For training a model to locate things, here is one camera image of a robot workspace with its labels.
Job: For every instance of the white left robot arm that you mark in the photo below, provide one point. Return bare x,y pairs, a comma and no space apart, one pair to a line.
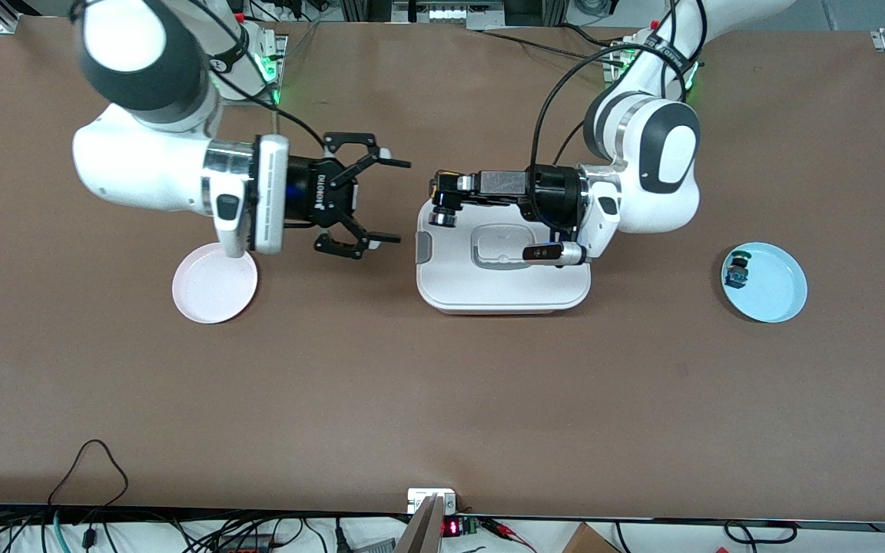
665,153

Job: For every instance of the brown cardboard box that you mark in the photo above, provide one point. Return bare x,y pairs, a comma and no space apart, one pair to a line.
588,540

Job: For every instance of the red LED display module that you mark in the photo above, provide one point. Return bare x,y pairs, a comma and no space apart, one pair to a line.
454,528

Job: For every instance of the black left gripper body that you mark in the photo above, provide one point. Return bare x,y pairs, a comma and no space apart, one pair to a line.
552,192

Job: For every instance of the white lunch box grey clips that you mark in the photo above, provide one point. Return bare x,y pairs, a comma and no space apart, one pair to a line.
500,288

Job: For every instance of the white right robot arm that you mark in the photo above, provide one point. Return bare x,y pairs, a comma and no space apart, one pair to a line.
143,153

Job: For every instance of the white power strip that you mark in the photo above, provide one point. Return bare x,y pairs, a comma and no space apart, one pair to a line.
450,11

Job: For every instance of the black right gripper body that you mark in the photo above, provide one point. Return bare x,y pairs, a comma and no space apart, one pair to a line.
310,197

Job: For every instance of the light blue round plate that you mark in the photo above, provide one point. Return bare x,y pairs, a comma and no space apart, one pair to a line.
777,284

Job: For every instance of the pale pink round plate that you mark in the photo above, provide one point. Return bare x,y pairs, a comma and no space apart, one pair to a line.
208,292

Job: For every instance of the grey metal post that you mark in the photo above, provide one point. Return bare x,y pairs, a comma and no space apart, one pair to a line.
421,530

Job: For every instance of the green push-button switch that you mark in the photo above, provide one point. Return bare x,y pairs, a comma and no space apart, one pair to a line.
738,270

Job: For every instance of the small white socket block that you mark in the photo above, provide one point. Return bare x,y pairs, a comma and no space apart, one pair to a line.
423,497

